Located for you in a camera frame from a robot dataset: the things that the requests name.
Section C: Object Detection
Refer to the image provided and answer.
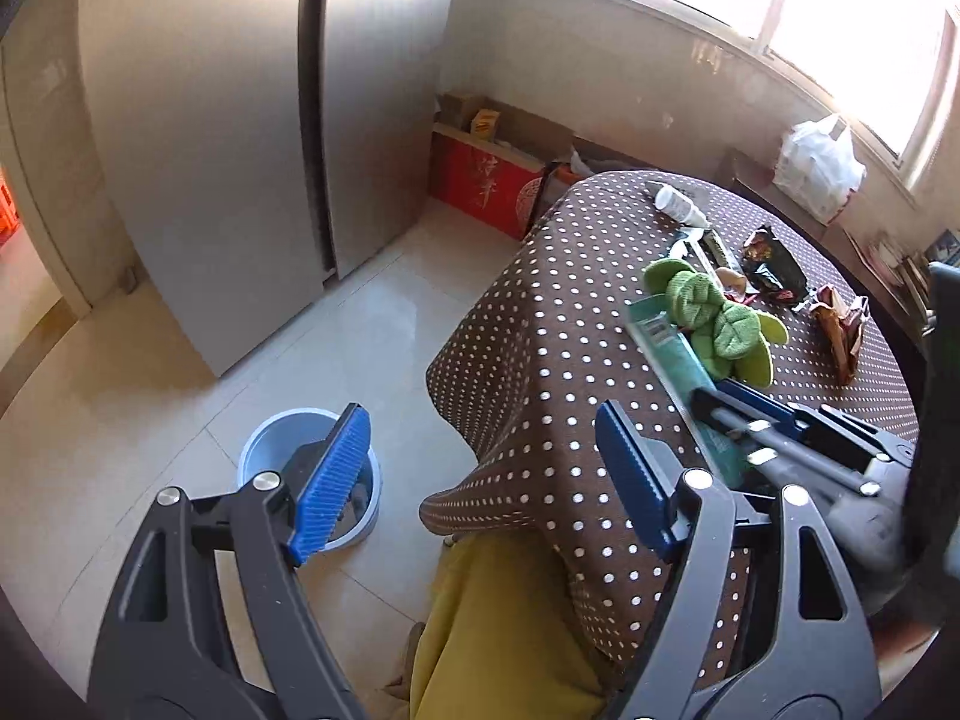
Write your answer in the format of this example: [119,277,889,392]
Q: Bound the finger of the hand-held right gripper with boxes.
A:
[716,379,920,467]
[688,386,884,497]

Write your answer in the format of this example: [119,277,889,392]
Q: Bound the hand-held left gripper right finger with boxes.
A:
[596,400,882,720]

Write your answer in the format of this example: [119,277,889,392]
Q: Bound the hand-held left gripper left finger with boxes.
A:
[86,403,372,720]

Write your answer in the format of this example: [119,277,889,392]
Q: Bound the teal box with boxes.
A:
[626,292,751,488]

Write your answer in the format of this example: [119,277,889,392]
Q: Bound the light blue plastic bucket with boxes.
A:
[238,409,382,548]

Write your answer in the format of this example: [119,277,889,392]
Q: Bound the red brown crumpled wrapper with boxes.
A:
[814,285,872,387]

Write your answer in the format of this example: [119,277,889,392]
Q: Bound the green slippers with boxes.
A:
[643,259,788,389]

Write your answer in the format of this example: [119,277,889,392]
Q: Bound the dark red printed snack wrapper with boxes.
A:
[742,227,809,308]

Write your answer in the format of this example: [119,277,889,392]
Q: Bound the round polka dot table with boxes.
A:
[420,171,923,691]

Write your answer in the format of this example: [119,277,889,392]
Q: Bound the yellow cloth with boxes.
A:
[409,532,608,720]

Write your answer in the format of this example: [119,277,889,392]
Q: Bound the white plastic bottle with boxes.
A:
[655,182,710,230]

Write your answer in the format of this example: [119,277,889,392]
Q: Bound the white plastic shopping bag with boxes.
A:
[772,114,867,224]

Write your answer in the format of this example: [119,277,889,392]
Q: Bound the brown box with plastic bags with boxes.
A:
[541,136,653,218]

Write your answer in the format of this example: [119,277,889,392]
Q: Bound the red cardboard box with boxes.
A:
[430,126,548,241]

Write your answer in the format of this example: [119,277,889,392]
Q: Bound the silver double door refrigerator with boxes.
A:
[75,0,466,380]

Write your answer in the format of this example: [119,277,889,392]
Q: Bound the open cardboard box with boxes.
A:
[435,92,578,166]

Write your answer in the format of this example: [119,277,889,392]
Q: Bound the white framed window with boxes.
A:
[529,0,960,192]

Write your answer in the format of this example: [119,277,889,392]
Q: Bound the orange plastic stool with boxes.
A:
[0,163,23,250]

